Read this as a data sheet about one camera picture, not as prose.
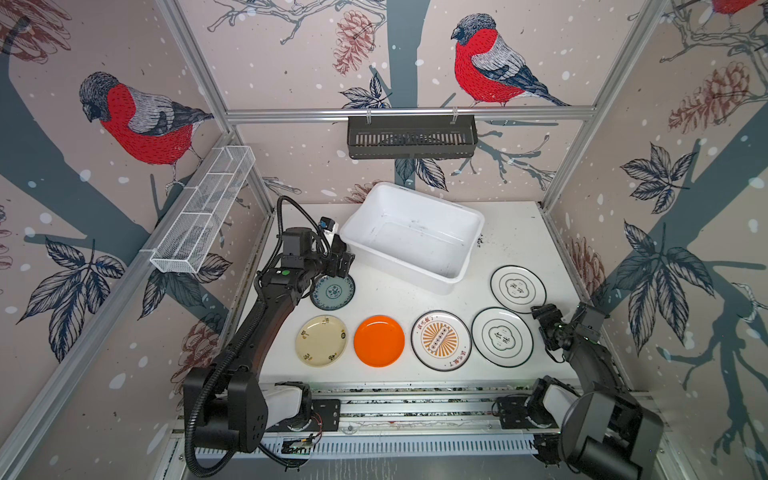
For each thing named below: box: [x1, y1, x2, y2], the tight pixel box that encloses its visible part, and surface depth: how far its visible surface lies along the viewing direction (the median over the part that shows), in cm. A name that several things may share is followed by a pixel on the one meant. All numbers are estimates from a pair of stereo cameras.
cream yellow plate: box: [295, 314, 347, 367], surface depth 89 cm
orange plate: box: [353, 315, 405, 368], surface depth 89 cm
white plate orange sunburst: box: [410, 310, 473, 372], surface depth 87 cm
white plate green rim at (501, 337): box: [471, 306, 534, 368], surface depth 87 cm
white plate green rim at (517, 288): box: [490, 264, 547, 314], surface depth 99 cm
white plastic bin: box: [339, 181, 485, 295], surface depth 109 cm
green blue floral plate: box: [310, 274, 356, 311], surface depth 98 cm
